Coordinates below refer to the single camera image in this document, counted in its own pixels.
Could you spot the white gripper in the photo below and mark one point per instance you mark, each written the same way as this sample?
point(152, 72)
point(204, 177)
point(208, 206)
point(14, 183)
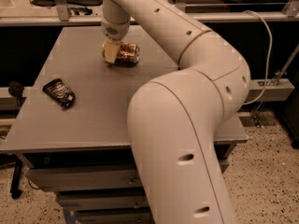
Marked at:
point(115, 32)

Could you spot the orange soda can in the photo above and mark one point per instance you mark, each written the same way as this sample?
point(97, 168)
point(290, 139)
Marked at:
point(128, 53)

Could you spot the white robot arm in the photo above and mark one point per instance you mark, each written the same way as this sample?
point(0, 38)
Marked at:
point(172, 119)

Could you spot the black zebra-striped chip bag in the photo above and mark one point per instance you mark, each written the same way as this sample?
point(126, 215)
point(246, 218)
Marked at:
point(60, 93)

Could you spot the grey drawer cabinet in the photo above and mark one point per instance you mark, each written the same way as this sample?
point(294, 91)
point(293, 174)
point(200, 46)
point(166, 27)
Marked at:
point(93, 131)

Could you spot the black object on ledge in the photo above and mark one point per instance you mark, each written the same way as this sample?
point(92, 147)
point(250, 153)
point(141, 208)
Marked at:
point(16, 90)

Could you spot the top grey drawer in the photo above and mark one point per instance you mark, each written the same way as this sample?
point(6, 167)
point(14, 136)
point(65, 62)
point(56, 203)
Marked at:
point(84, 176)

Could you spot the grey drawer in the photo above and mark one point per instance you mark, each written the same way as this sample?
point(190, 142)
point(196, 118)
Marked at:
point(116, 216)
point(101, 201)
point(84, 176)

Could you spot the middle grey drawer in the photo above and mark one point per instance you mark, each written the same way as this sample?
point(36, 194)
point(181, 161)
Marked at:
point(101, 201)

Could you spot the bottom grey drawer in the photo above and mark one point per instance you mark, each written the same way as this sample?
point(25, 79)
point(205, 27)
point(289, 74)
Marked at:
point(116, 216)

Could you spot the black stand leg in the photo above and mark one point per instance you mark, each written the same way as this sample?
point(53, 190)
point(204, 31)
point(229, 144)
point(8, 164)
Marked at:
point(14, 189)

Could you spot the metal railing frame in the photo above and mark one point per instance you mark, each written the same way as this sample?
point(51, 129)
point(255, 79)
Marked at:
point(24, 13)

